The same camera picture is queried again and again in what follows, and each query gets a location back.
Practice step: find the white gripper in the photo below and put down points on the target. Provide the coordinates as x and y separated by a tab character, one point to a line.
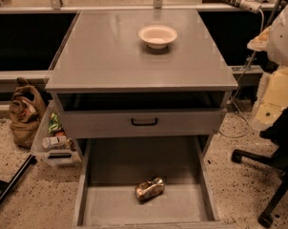
283	42

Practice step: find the crushed orange soda can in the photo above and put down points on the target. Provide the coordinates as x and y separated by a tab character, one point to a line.
149	189

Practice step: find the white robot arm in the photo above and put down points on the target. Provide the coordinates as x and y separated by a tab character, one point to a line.
274	40

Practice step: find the grey top drawer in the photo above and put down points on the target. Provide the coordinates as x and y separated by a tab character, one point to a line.
103	124

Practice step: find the grey drawer cabinet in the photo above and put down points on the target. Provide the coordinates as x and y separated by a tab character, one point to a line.
105	66

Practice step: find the open grey middle drawer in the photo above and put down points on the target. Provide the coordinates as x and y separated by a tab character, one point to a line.
114	166

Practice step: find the white can in bin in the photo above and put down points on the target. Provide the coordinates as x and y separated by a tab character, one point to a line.
54	142

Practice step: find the black office chair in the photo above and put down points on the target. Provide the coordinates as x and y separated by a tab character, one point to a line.
278	134

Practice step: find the white paper bowl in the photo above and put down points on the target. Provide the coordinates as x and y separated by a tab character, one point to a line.
157	36

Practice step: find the green snack packet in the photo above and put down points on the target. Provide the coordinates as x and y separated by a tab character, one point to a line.
54	123

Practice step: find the clear plastic storage bin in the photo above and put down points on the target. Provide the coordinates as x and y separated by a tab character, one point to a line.
54	157

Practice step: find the brown paper bag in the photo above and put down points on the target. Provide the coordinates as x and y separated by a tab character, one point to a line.
27	107

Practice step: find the black metal bar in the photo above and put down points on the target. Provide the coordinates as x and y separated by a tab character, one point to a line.
7	186

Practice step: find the black drawer handle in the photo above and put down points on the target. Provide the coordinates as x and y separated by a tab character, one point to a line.
144	122

